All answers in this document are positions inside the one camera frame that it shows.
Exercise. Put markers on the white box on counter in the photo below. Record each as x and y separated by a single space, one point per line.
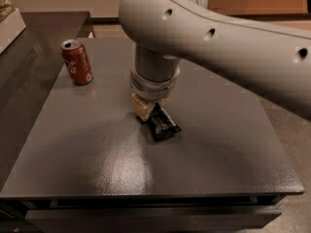
11 23

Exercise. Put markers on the dark side counter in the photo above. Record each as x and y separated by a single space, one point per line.
28 69

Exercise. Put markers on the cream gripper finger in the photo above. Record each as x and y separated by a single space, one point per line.
164 100
141 107

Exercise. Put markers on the black rxbar chocolate wrapper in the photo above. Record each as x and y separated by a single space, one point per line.
162 124

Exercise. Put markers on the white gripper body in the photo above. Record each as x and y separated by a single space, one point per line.
152 89

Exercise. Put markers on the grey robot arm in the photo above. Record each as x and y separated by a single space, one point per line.
272 61

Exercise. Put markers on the red coke can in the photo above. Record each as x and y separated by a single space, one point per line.
76 61

